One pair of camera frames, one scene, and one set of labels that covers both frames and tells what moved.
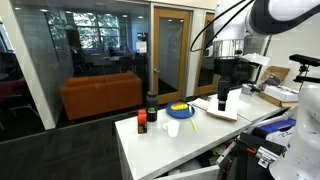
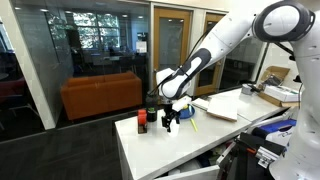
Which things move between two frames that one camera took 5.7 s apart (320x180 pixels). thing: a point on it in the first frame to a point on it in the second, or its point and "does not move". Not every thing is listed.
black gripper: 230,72 to 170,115
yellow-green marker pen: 194,125 does not move
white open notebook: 210,105 does not move
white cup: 172,128 does not move
